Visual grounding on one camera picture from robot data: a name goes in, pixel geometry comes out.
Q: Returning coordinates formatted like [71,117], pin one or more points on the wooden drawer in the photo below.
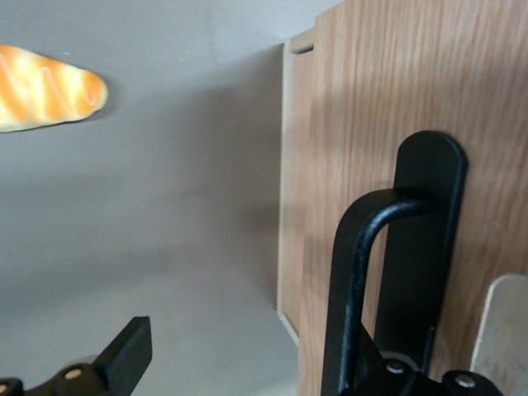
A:
[371,82]

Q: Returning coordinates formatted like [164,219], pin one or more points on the toy bread loaf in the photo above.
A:
[45,90]

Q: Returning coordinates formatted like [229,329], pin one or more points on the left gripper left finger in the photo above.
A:
[123,359]

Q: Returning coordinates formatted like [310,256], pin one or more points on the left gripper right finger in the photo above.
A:
[416,383]

